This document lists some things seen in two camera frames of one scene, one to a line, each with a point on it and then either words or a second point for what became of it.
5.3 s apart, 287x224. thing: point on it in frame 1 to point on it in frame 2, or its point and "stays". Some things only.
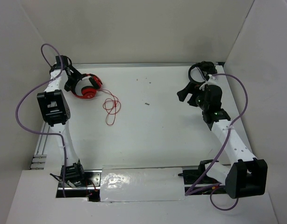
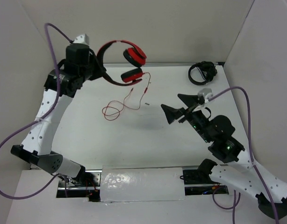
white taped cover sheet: [142, 185] stays
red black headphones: [90, 92] to [134, 54]
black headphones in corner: [205, 68] stays
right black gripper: [191, 87] to [171, 113]
